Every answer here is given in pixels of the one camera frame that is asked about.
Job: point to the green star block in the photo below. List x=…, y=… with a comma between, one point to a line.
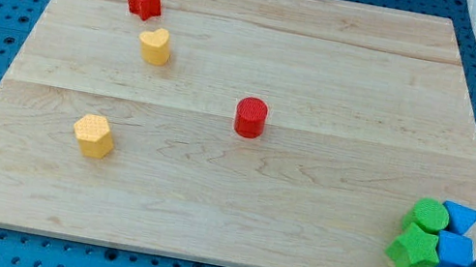
x=414, y=248

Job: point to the red star block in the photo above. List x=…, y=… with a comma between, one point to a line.
x=145, y=9

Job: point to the blue cube block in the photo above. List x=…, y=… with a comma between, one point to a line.
x=454, y=250

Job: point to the blue triangle block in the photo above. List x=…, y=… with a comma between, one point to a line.
x=461, y=217

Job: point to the green cylinder block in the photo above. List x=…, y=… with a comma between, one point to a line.
x=430, y=215

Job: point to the wooden board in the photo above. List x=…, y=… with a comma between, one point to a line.
x=368, y=111

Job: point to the red cylinder block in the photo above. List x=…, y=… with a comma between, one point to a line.
x=250, y=117

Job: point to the yellow heart block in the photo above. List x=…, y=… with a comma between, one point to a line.
x=154, y=46

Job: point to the yellow hexagon block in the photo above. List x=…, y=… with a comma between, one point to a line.
x=93, y=136

